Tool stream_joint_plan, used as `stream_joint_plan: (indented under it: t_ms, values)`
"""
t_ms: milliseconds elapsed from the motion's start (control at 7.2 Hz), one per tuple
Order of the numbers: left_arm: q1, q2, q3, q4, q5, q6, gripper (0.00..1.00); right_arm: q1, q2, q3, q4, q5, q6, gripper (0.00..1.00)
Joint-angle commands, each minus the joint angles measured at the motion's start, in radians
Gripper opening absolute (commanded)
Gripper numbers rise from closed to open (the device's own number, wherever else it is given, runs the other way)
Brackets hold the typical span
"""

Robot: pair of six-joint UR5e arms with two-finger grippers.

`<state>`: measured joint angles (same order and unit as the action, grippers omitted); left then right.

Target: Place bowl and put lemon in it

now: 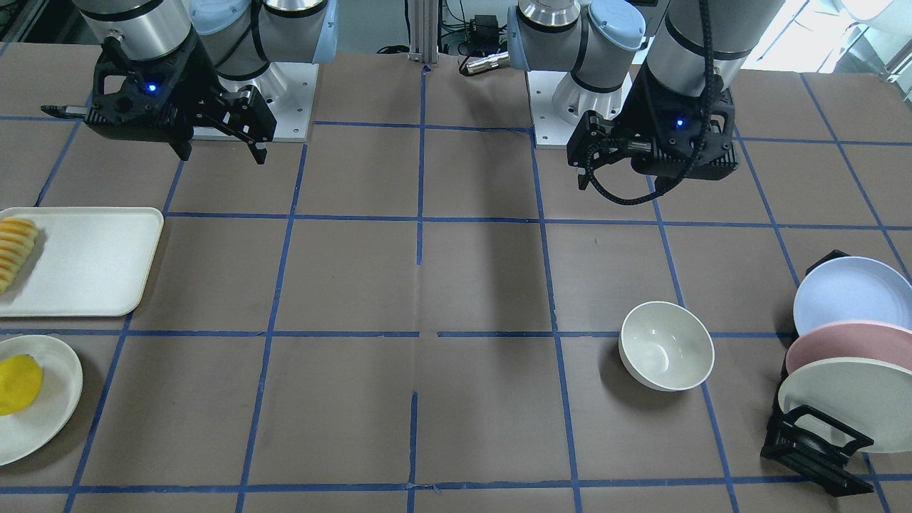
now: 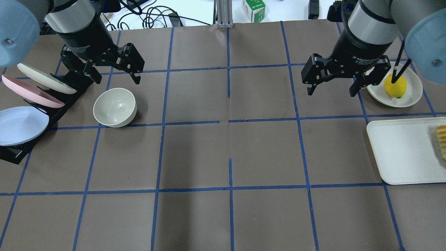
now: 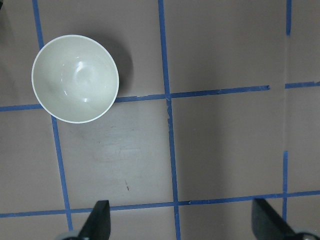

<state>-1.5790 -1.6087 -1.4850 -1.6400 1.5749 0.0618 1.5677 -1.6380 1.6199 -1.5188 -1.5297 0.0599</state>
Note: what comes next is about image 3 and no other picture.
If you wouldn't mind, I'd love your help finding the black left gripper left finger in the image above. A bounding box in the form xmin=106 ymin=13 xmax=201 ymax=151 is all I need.
xmin=77 ymin=200 xmax=111 ymax=240

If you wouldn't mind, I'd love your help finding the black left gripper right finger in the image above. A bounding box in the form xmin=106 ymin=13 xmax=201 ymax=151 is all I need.
xmin=251 ymin=198 xmax=300 ymax=240

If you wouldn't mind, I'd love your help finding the white ceramic bowl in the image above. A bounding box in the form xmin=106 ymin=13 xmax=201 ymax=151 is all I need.
xmin=31 ymin=35 xmax=120 ymax=124

